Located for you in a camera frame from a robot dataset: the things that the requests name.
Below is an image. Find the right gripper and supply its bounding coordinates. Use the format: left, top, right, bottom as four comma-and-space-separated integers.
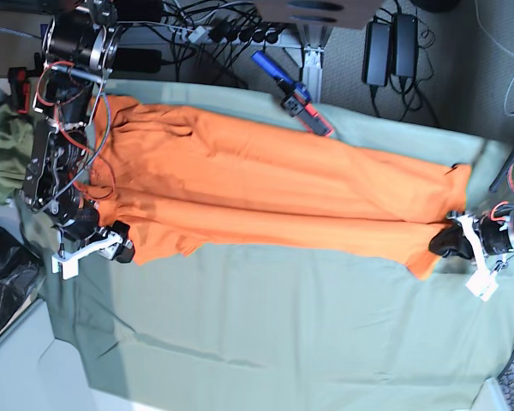
59, 209, 135, 264

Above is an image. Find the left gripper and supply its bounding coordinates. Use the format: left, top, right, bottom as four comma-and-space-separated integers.
428, 209, 514, 270

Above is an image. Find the orange T-shirt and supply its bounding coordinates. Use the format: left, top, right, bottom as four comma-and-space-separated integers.
88, 96, 471, 278

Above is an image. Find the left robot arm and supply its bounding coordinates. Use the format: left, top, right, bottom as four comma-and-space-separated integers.
428, 147, 514, 270

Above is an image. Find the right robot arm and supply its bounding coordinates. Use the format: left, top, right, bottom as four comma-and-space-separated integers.
21, 1, 134, 264

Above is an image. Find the olive green shirt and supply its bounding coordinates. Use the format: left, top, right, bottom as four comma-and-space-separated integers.
0, 103, 34, 205

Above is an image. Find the black plastic bag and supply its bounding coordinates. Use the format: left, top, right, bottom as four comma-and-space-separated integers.
0, 227, 43, 332

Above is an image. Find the green table cloth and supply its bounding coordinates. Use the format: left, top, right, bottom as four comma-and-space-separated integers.
15, 76, 514, 411

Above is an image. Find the black power brick left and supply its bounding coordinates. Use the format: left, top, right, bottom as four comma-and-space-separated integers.
113, 48, 162, 74

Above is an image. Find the blue clamp at table edge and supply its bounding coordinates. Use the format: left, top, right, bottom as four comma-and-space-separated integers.
251, 51, 334, 136

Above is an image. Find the white power strip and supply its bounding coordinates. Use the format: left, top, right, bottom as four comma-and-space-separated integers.
172, 23, 299, 47

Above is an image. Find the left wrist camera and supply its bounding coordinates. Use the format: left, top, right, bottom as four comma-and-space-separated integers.
465, 270, 499, 302

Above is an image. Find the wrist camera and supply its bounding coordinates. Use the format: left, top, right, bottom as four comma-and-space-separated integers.
465, 270, 499, 302
51, 253, 79, 280

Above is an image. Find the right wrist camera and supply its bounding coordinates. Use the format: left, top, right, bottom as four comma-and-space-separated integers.
51, 253, 79, 280

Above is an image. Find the white cable on floor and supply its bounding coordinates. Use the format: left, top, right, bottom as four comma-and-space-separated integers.
473, 0, 514, 116

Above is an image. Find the aluminium frame post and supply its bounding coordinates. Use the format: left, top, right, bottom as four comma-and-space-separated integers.
283, 24, 332, 103

